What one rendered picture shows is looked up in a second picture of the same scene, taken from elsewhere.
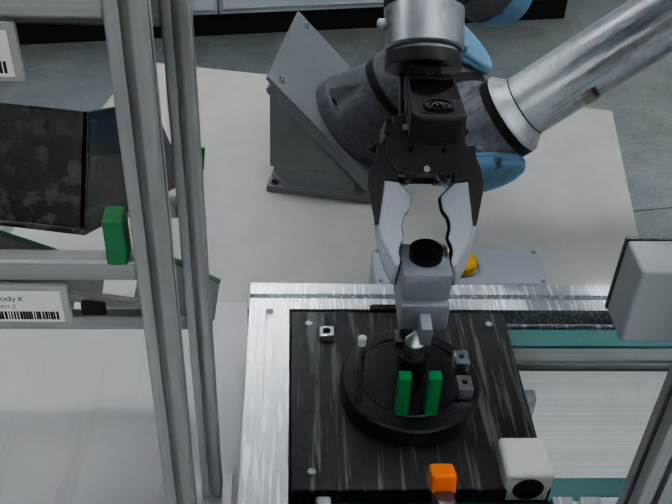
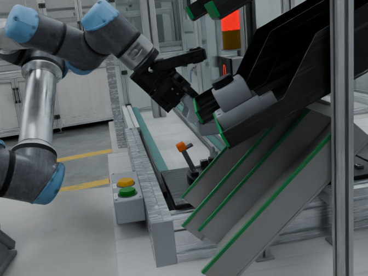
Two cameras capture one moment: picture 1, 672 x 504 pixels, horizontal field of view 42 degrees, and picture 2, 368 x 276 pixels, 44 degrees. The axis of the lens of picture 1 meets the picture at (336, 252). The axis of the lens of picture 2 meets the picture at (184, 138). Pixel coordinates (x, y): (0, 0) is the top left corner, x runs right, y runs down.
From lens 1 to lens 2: 1.26 m
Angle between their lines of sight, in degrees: 85
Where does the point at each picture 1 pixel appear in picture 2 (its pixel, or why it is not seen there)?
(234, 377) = (184, 266)
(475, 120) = (44, 155)
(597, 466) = not seen: hidden behind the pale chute
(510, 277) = (132, 176)
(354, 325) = (180, 191)
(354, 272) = (87, 249)
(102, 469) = not seen: outside the picture
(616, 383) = not seen: hidden behind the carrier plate
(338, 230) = (44, 260)
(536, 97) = (47, 133)
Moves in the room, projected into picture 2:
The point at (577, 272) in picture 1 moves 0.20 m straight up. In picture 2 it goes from (88, 200) to (78, 134)
